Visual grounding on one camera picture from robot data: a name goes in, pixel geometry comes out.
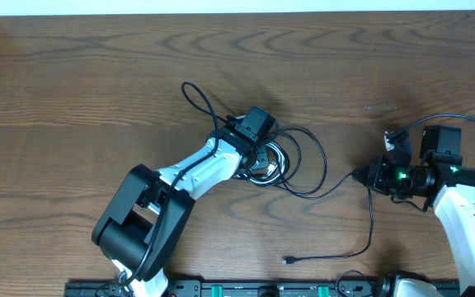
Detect white usb cable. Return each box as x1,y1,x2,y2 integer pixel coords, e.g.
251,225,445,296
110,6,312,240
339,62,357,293
245,142,282,185

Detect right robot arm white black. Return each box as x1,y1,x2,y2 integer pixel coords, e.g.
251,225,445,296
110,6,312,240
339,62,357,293
353,156,475,296

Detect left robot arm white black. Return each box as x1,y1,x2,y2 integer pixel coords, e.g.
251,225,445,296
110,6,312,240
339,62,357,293
92,129,268,296

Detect black mounting rail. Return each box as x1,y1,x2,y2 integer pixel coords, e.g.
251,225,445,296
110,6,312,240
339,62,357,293
63,279,461,297

